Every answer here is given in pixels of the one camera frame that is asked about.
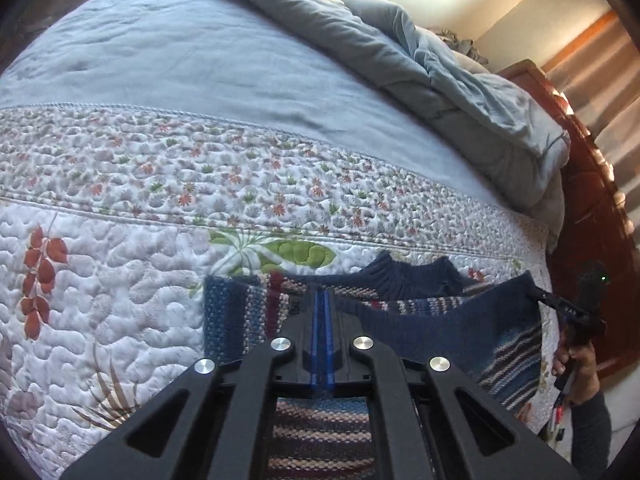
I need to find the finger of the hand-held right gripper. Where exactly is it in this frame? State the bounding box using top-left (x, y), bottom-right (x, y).
top-left (529, 285), bottom-right (601, 333)

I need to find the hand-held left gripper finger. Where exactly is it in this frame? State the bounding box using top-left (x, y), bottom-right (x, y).
top-left (322, 287), bottom-right (581, 480)
top-left (60, 287), bottom-right (325, 480)

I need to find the blue striped knit sweater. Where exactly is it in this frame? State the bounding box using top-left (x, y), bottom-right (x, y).
top-left (202, 250), bottom-right (546, 480)

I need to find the person's right forearm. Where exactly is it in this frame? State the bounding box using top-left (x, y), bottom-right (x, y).
top-left (570, 390), bottom-right (613, 480)

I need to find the person's right hand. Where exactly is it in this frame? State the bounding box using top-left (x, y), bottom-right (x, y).
top-left (551, 342), bottom-right (599, 407)

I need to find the dark wooden headboard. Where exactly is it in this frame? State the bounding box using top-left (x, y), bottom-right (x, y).
top-left (497, 59), bottom-right (633, 378)

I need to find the floral quilted bedspread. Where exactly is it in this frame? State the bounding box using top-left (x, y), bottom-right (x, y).
top-left (0, 102), bottom-right (556, 480)

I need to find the grey rumpled duvet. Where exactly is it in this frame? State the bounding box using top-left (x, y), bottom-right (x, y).
top-left (152, 0), bottom-right (572, 253)

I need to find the beige pleated curtain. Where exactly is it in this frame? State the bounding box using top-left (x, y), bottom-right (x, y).
top-left (545, 10), bottom-right (640, 221)

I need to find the blue-grey bed sheet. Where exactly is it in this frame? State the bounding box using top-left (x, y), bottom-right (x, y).
top-left (0, 0), bottom-right (516, 211)

